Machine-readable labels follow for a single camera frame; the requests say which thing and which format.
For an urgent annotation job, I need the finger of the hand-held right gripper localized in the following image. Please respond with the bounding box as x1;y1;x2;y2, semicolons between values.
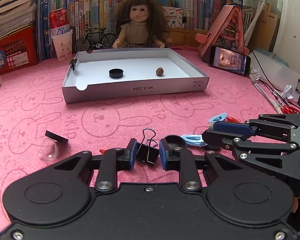
209;114;300;137
202;129;300;180

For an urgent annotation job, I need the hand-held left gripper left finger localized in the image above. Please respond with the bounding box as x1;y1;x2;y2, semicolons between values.
52;139;138;192

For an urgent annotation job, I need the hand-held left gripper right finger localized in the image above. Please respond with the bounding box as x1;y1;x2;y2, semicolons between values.
159;139;250;192

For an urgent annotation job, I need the black binder clip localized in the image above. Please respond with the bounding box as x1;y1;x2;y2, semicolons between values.
65;54;79;71
136;128;159;167

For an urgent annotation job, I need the black bottle cap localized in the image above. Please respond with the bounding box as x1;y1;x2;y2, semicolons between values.
164;135;188;153
45;131;69;144
109;68;124;79

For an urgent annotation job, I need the blue hair clip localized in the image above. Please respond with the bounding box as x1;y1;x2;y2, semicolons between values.
181;134;208;147
209;112;227;123

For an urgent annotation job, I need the white cardboard box tray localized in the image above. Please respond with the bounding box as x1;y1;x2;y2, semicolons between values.
62;48;210;104

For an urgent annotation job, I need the person's right hand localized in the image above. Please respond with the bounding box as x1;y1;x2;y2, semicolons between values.
291;196;300;214

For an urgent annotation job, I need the bunch of red clips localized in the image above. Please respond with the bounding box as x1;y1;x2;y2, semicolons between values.
279;104;300;115

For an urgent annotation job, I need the pink rabbit print cloth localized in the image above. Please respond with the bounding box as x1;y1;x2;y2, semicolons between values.
0;46;300;230

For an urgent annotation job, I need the white folded paper figure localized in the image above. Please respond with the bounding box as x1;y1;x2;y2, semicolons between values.
282;85;295;98

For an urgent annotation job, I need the black smartphone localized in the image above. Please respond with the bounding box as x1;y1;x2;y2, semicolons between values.
209;45;251;77

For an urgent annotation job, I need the clear plastic dome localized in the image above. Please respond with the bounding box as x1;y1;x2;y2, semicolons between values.
41;138;58;162

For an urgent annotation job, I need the pink triangular toy house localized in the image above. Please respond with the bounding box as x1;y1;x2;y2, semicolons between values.
195;5;246;62

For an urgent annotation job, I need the brown cardboard box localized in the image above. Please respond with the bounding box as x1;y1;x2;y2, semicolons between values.
250;10;278;52

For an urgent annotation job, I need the wooden shelf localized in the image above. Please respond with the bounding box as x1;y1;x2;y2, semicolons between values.
169;27;215;48

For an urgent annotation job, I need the black miniature bicycle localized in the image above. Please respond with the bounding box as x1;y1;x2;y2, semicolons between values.
75;27;118;53

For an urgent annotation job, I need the colourful printed box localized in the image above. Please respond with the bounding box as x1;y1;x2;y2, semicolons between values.
163;6;185;31

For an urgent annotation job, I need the white paper cup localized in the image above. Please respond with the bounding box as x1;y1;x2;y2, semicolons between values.
51;29;73;61

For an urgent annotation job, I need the long-haired doll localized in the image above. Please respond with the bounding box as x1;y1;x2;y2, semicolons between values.
112;0;173;50

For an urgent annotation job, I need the row of colourful upright books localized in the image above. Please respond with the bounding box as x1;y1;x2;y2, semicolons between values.
70;0;244;44

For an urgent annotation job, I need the red beer can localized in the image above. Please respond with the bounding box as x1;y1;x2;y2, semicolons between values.
49;8;71;37

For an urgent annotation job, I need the red plastic crate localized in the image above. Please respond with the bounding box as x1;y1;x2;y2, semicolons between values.
0;26;39;76

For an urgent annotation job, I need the row of thin blue books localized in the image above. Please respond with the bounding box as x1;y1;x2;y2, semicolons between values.
37;0;74;61

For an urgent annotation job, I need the stack of worn books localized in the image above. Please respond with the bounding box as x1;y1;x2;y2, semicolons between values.
0;0;38;42

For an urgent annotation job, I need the white cable bundle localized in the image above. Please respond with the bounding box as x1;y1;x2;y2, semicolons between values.
249;71;283;114

